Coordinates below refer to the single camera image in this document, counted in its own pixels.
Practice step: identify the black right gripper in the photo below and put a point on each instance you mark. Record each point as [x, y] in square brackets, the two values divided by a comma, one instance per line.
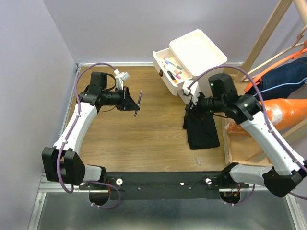
[199, 96]

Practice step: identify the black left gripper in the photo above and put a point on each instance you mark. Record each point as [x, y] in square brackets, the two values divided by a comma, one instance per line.
[126, 102]

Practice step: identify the dark purple pen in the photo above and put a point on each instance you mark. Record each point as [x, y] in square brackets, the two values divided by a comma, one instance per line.
[138, 103]

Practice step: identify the orange black highlighter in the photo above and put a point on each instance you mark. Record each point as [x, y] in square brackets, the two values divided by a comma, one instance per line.
[172, 77]

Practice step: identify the beige tip marker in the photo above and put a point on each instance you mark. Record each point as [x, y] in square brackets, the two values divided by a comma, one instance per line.
[168, 67]

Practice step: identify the white top drawer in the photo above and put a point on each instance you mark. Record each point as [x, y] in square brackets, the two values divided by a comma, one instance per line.
[158, 57]

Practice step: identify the white drawer cabinet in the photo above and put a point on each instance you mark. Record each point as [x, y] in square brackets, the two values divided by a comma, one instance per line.
[196, 53]

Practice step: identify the pink tip marker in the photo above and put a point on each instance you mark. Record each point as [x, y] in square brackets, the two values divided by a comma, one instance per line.
[176, 75]

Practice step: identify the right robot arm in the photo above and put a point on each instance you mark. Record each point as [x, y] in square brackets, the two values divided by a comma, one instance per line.
[288, 168]

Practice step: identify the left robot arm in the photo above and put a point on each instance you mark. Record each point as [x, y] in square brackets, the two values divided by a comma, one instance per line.
[61, 161]

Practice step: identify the black folded cloth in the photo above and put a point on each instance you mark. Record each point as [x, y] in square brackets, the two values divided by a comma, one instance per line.
[201, 130]

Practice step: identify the small clear tube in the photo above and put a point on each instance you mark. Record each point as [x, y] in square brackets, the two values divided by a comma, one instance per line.
[198, 161]

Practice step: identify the orange hanger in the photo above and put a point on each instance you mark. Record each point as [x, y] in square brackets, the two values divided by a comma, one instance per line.
[295, 55]

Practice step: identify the black mounting base bar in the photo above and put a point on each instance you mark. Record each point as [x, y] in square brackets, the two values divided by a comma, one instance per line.
[171, 185]

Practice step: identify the orange white garment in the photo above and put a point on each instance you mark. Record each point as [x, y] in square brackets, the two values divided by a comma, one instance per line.
[285, 113]

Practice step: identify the dark blue jeans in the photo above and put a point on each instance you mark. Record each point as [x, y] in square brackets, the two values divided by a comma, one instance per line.
[291, 72]

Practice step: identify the wooden hanger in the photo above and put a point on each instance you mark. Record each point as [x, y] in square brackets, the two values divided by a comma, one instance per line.
[297, 43]

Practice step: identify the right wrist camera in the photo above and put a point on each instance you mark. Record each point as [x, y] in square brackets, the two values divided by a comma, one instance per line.
[190, 93]

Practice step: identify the light blue wire hanger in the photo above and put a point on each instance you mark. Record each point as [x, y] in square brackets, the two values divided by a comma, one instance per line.
[282, 90]

